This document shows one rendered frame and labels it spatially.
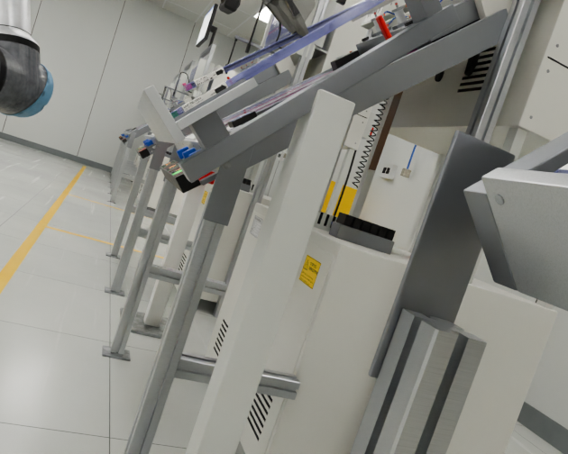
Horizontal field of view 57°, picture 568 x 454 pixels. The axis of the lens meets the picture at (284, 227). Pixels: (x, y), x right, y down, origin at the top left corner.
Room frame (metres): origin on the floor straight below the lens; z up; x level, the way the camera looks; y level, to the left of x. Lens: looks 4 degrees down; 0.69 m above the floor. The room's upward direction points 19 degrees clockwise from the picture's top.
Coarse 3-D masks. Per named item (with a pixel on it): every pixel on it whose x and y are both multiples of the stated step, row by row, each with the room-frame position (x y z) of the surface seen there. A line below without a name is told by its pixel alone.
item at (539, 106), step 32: (544, 0) 1.29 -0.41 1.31; (544, 32) 1.25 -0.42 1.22; (480, 64) 1.43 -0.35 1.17; (544, 64) 1.23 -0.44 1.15; (416, 96) 1.69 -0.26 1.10; (448, 96) 1.52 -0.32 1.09; (512, 96) 1.28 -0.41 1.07; (544, 96) 1.24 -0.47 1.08; (416, 128) 1.64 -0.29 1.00; (448, 128) 1.49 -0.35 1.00; (512, 128) 1.25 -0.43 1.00; (544, 128) 1.25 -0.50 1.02; (416, 224) 1.95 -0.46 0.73; (480, 256) 1.25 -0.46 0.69
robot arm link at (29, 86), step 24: (0, 0) 0.98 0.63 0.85; (24, 0) 1.02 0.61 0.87; (0, 24) 0.98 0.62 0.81; (24, 24) 1.01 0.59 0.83; (0, 48) 0.95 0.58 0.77; (24, 48) 0.99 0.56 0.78; (24, 72) 0.98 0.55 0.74; (48, 72) 1.05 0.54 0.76; (0, 96) 0.94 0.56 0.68; (24, 96) 0.99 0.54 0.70; (48, 96) 1.04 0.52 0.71
